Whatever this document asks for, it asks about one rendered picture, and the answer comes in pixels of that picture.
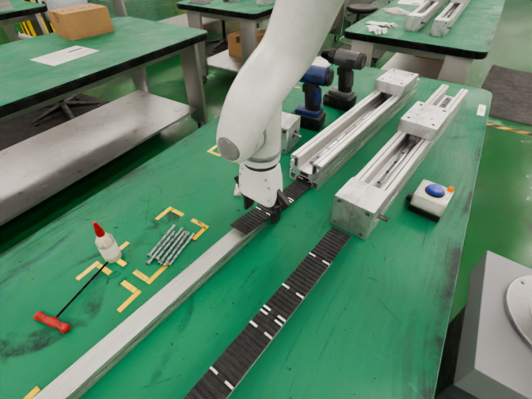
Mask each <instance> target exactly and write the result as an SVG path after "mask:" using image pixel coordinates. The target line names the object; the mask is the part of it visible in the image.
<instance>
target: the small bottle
mask: <svg viewBox="0 0 532 399"><path fill-rule="evenodd" d="M93 228H94V232H95V234H96V235H97V237H96V241H95V244H96V246H97V248H98V249H99V251H100V253H101V255H102V256H103V257H104V260H105V261H106V262H107V261H108V262H109V263H110V264H112V263H115V262H117V261H118V260H119V259H120V258H121V257H122V253H121V251H120V249H119V247H118V245H117V244H116V241H115V239H114V237H113V236H112V235H111V234H108V233H106V232H105V231H104V229H103V228H102V227H101V226H100V225H99V224H98V223H97V222H93Z"/></svg>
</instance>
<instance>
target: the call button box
mask: <svg viewBox="0 0 532 399"><path fill-rule="evenodd" d="M430 184H435V183H433V182H430V181H429V180H423V181H422V182H421V184H420V186H419V187H418V189H417V190H416V191H415V193H414V194H413V195H410V194H408V195H407V196H406V200H408V201H410V204H409V206H408V208H407V210H408V211H411V212H413V213H415V214H417V215H420V216H422V217H424V218H426V219H429V220H431V221H433V222H438V221H439V220H440V218H441V216H442V214H443V212H444V211H445V209H446V207H447V204H448V203H449V202H450V199H451V197H452V195H453V194H454V191H453V192H448V191H447V188H446V187H443V186H442V185H441V186H442V187H443V188H444V190H445V192H444V193H443V194H442V195H441V196H435V195H432V194H431V193H430V192H428V190H427V187H428V185H430Z"/></svg>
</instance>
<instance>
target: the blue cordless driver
mask: <svg viewBox="0 0 532 399"><path fill-rule="evenodd" d="M333 78H334V70H333V69H329V68H328V67H324V66H315V65H311V66H310V68H309V69H308V71H307V72H306V73H305V74H304V75H303V77H302V78H301V79H300V80H299V81H300V82H304V83H303V84H302V91H303V92H304V93H305V104H303V103H301V104H300V105H299V106H298V107H297V108H296V109H295V110H294V111H293V112H292V113H291V114H294V115H297V116H301V120H300V127H302V128H305V129H309V130H312V131H319V130H320V129H321V127H322V126H323V125H324V123H325V116H326V113H325V112H323V108H321V103H322V100H321V87H320V86H328V87H329V86H330V85H332V83H333Z"/></svg>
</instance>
